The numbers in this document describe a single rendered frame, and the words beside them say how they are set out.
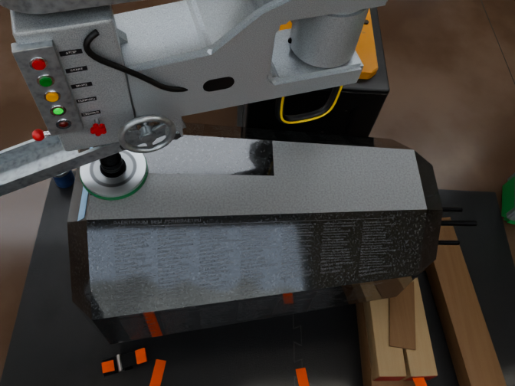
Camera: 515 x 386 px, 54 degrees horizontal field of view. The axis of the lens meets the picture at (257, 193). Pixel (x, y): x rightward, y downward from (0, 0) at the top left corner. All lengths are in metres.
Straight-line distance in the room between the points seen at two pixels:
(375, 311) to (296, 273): 0.62
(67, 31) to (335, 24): 0.64
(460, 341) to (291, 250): 1.07
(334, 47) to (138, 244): 0.86
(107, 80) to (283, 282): 0.90
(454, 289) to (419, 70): 1.52
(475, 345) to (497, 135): 1.36
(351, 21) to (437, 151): 1.85
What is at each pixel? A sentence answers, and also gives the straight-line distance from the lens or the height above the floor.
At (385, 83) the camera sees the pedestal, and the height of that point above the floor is 0.74.
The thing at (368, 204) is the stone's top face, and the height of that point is 0.87.
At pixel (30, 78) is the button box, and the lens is 1.19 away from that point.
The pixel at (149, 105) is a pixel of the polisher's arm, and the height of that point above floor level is 1.29.
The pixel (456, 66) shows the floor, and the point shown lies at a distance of 3.61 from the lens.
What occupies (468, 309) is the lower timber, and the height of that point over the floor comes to 0.13.
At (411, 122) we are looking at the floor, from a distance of 3.16.
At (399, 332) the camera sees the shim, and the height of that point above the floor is 0.26.
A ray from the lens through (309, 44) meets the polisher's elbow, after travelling 1.40.
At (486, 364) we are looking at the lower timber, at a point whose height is 0.13.
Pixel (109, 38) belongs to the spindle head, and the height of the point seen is 1.54.
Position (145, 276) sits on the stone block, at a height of 0.72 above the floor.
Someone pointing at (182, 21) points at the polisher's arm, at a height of 1.44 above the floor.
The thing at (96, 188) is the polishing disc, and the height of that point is 0.89.
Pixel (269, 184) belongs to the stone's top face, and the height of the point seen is 0.87.
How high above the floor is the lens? 2.32
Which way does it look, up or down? 60 degrees down
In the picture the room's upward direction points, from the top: 9 degrees clockwise
